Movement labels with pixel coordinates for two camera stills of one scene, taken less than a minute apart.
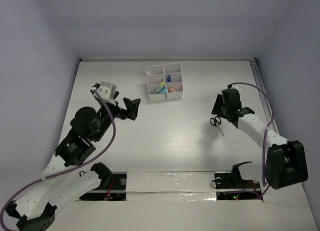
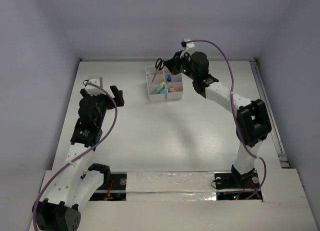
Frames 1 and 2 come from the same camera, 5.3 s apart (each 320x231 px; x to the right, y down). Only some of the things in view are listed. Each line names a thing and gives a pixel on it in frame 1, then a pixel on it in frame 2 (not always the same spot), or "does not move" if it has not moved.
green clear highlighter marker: [158, 88] does not move
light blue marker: [163, 91] does not move
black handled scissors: [215, 121] → [159, 65]
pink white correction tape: [171, 90] does not move
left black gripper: [124, 111] → [100, 96]
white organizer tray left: [155, 75] does not move
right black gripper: [216, 109] → [173, 64]
